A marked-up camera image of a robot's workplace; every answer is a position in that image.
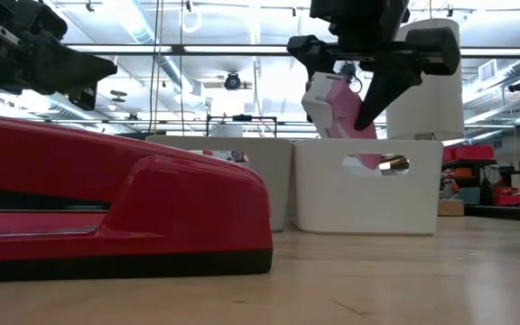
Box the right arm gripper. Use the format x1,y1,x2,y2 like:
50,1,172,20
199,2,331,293
286,25,462,133

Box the red stapler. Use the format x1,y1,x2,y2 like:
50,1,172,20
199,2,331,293
0,112,274,283

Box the black ceiling spotlight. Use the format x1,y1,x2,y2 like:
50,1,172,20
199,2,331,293
223,71,243,92
337,60,363,95

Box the white shade table lamp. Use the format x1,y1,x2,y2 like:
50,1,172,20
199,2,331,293
384,17,465,217

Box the white plastic bin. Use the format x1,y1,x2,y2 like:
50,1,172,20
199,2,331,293
293,138,444,236

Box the white air vent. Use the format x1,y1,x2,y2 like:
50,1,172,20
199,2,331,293
478,58,498,83

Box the red storage bin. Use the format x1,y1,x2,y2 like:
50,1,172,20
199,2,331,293
442,144,496,163
492,187,520,209

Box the grey plastic bin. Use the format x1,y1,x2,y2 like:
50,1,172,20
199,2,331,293
145,135,293,232

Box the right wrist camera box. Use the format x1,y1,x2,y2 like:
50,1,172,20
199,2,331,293
309,0,411,46

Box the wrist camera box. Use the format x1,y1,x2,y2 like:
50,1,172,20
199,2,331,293
14,0,70,42
309,0,411,46

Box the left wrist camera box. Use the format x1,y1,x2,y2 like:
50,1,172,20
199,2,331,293
14,0,70,42

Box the silver ventilation duct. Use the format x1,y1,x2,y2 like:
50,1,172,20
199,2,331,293
106,0,207,105
0,88,121,135

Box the black hanging cable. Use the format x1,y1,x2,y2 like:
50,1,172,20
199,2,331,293
149,0,160,135

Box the yellow hanging cable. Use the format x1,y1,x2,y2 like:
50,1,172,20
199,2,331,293
153,0,164,137

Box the black aluminium frame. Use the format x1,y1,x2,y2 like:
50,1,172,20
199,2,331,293
63,42,520,59

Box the black distant frame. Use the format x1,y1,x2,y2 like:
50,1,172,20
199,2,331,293
205,114,279,139

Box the white hanging ring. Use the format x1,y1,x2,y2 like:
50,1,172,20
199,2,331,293
179,8,203,34

